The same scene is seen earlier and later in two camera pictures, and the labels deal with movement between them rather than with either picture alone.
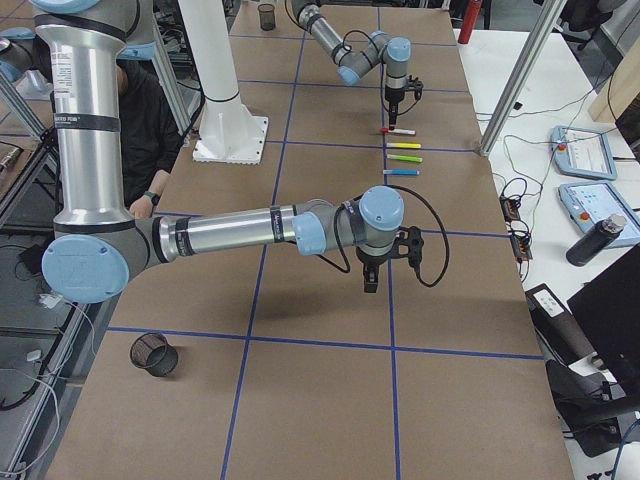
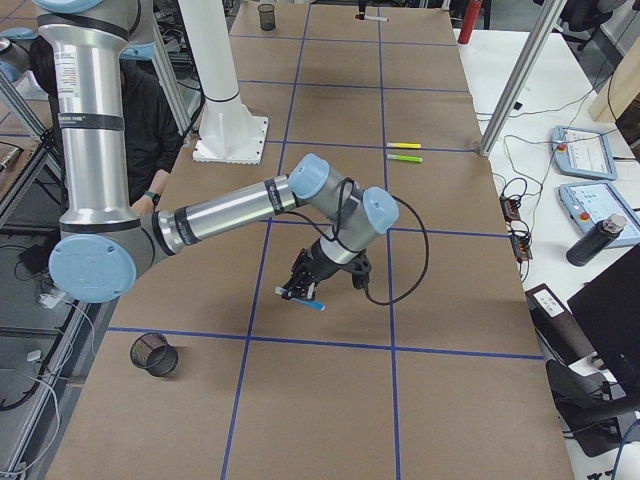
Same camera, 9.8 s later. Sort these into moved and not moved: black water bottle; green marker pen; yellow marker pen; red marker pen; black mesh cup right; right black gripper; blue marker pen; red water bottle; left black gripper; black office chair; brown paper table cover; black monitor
Moved: right black gripper; left black gripper; red marker pen; blue marker pen
Not moved: yellow marker pen; brown paper table cover; black water bottle; black mesh cup right; red water bottle; green marker pen; black monitor; black office chair
